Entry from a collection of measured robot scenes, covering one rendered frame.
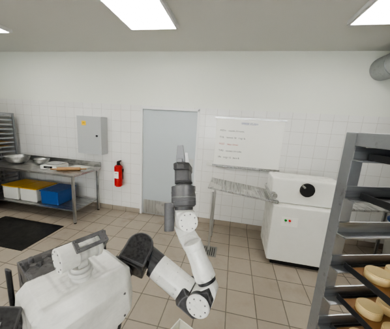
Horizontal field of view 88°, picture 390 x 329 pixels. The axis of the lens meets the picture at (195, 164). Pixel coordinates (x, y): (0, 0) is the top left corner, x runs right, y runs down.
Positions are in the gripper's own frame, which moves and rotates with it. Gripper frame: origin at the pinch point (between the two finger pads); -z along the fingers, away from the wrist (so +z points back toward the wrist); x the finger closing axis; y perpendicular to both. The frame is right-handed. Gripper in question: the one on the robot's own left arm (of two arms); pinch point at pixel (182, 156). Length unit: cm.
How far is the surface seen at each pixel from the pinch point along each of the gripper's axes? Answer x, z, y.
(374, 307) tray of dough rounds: 15, 42, -47
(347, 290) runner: 10, 41, -45
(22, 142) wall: -294, -126, 398
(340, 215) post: 19, 21, -41
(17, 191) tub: -264, -18, 359
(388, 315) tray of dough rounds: 14, 44, -51
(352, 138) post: 25, 4, -43
